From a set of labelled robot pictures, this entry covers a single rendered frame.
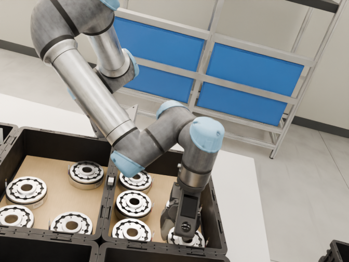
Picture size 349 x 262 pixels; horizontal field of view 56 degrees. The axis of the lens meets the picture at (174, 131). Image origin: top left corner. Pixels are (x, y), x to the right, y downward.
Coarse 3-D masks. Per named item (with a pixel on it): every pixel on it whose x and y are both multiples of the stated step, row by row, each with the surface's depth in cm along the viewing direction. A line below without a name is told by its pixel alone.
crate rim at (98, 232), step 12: (48, 132) 102; (60, 132) 104; (12, 144) 94; (0, 156) 88; (108, 168) 94; (108, 192) 86; (0, 228) 70; (12, 228) 71; (24, 228) 71; (36, 228) 72; (96, 228) 76; (96, 240) 73
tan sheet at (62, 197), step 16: (32, 160) 105; (48, 160) 106; (16, 176) 97; (32, 176) 99; (48, 176) 100; (64, 176) 102; (48, 192) 95; (64, 192) 96; (80, 192) 98; (96, 192) 99; (48, 208) 90; (64, 208) 91; (80, 208) 92; (96, 208) 94; (96, 224) 89
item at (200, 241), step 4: (172, 228) 90; (172, 232) 89; (196, 232) 91; (168, 236) 87; (172, 236) 88; (176, 236) 88; (196, 236) 89; (200, 236) 90; (168, 240) 86; (172, 240) 87; (176, 240) 86; (196, 240) 88; (200, 240) 89; (204, 240) 89; (180, 244) 86; (196, 244) 87; (200, 244) 87; (204, 244) 87
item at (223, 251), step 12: (108, 204) 82; (216, 204) 91; (108, 216) 81; (216, 216) 88; (108, 228) 76; (108, 240) 74; (120, 240) 74; (132, 240) 75; (204, 252) 77; (216, 252) 77
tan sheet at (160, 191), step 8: (152, 176) 111; (160, 176) 112; (168, 176) 113; (160, 184) 109; (168, 184) 110; (120, 192) 101; (152, 192) 105; (160, 192) 105; (168, 192) 106; (152, 200) 102; (160, 200) 102; (112, 208) 95; (160, 208) 99; (112, 216) 93; (152, 216) 96; (112, 224) 90; (152, 224) 94; (152, 232) 91; (200, 232) 95; (152, 240) 89; (160, 240) 89
